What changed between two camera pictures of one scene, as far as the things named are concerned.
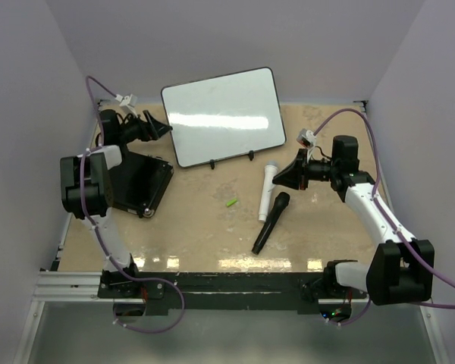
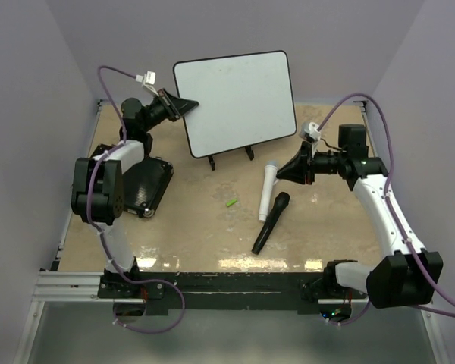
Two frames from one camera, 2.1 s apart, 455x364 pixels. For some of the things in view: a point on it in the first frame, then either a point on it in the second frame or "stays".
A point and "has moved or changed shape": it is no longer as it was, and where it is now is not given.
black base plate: (214, 293) stays
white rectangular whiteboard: (225, 115) has moved or changed shape
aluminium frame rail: (57, 287) stays
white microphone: (271, 170) stays
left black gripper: (152, 128) -> (179, 106)
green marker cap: (231, 202) stays
